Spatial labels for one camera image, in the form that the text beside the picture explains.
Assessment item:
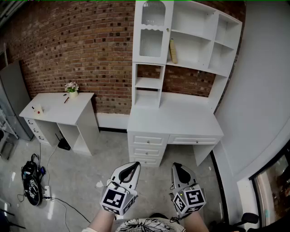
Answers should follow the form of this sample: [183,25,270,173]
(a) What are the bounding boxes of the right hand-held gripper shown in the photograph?
[169,162,207,216]

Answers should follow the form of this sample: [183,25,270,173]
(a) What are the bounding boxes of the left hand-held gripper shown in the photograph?
[99,161,141,216]

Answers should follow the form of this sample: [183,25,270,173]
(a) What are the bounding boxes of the beige book with gold print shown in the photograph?
[169,38,179,64]

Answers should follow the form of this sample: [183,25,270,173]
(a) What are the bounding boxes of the person's left forearm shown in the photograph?
[87,208,116,232]

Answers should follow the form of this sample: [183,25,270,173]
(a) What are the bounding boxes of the person's right forearm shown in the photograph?
[183,211,210,232]

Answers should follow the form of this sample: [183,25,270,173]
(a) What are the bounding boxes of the wide white desk drawer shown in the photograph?
[168,134,221,146]

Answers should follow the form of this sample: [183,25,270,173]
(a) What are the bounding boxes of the white desk with hutch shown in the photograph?
[126,0,243,168]

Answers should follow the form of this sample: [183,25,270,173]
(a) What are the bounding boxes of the small white side desk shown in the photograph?
[19,92,101,157]

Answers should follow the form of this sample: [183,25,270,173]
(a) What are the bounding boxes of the black and white patterned shirt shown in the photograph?
[112,217,187,232]

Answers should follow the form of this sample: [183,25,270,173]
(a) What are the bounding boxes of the black chair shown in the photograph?
[208,212,260,232]

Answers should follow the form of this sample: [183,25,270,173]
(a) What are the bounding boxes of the black router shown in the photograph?
[54,130,72,151]

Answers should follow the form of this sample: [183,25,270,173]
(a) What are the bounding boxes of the black bag with gear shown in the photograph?
[21,153,46,207]

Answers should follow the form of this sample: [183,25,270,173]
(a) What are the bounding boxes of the black framed window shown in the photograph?
[248,144,290,228]

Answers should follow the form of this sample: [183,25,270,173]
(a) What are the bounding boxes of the white flowers in pot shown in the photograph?
[64,82,80,99]

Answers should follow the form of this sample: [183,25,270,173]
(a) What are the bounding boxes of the grey metal cabinet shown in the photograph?
[0,59,35,141]

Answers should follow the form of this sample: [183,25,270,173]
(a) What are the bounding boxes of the ribbed glass cabinet door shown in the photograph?
[132,0,174,64]

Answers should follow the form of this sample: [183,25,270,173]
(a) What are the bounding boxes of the black floor cable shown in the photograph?
[48,196,92,224]

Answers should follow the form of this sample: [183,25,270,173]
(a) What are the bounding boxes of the white floor cable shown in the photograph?
[46,144,60,187]

